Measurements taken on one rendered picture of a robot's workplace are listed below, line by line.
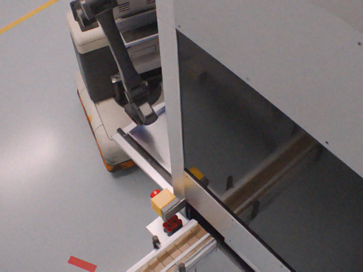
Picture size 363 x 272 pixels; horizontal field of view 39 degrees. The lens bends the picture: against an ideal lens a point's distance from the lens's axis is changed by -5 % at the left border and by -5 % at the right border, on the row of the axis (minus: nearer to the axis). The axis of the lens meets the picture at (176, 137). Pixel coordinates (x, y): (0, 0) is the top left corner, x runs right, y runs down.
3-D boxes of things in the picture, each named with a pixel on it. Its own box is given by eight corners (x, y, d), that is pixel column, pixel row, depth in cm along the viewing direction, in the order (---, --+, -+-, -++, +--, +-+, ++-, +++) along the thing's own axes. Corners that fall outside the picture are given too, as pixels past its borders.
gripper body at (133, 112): (140, 127, 202) (140, 117, 195) (123, 109, 205) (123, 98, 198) (153, 117, 204) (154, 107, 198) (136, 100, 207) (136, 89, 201)
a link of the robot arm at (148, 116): (145, 78, 189) (123, 89, 187) (160, 103, 184) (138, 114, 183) (148, 94, 200) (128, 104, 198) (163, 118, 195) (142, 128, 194)
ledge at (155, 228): (198, 233, 189) (198, 230, 187) (171, 255, 185) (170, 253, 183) (172, 208, 195) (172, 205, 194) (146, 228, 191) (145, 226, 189)
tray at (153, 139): (235, 151, 206) (235, 146, 203) (185, 191, 197) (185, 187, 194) (176, 101, 221) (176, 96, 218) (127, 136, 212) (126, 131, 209)
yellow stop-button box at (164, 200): (181, 209, 184) (180, 200, 178) (165, 222, 181) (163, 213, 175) (167, 195, 187) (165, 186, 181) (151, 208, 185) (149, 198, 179)
